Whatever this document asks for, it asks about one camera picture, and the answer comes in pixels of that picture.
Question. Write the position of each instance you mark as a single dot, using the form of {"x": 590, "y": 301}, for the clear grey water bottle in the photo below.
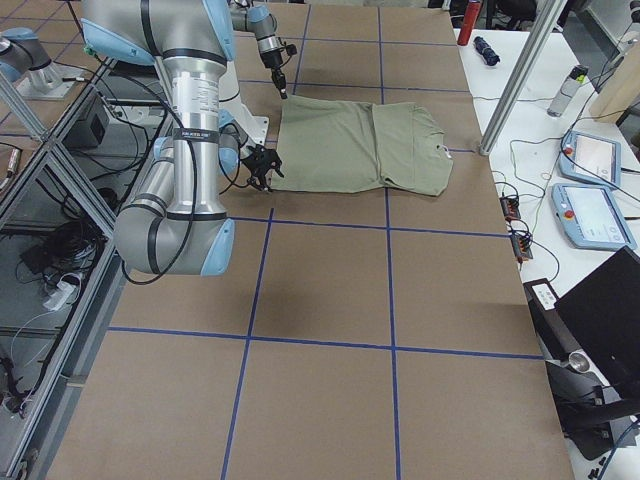
{"x": 567, "y": 90}

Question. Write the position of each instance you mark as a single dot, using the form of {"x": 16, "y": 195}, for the far blue teach pendant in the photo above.
{"x": 591, "y": 159}

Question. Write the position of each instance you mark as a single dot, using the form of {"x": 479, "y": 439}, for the black monitor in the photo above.
{"x": 602, "y": 314}

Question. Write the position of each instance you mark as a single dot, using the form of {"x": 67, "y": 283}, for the near blue teach pendant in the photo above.
{"x": 590, "y": 217}

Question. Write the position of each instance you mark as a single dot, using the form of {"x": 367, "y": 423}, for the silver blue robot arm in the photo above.
{"x": 176, "y": 223}
{"x": 258, "y": 20}

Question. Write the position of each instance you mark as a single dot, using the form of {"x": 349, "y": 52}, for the olive green long-sleeve shirt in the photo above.
{"x": 350, "y": 147}

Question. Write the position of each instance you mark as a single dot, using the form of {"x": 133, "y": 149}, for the steel cup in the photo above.
{"x": 579, "y": 362}

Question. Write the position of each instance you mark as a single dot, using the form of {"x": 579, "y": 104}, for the folded dark blue umbrella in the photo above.
{"x": 486, "y": 52}

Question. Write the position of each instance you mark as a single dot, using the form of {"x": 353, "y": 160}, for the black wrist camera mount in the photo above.
{"x": 262, "y": 160}
{"x": 290, "y": 49}

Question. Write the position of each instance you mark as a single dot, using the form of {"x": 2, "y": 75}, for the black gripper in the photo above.
{"x": 273, "y": 60}
{"x": 258, "y": 166}

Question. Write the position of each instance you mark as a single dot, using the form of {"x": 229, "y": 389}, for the red water bottle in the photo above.
{"x": 471, "y": 14}

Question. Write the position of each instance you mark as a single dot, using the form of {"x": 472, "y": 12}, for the white paper price tag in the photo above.
{"x": 445, "y": 151}

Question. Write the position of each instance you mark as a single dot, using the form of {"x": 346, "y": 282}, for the aluminium frame post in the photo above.
{"x": 527, "y": 59}

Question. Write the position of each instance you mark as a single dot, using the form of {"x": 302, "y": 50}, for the upper black usb hub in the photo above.
{"x": 510, "y": 207}

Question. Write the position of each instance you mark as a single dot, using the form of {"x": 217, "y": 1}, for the blue teach pendant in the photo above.
{"x": 591, "y": 159}
{"x": 590, "y": 217}

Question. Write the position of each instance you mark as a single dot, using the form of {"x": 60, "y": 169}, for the black box with white label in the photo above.
{"x": 555, "y": 335}

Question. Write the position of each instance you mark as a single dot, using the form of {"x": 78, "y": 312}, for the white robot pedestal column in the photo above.
{"x": 245, "y": 110}

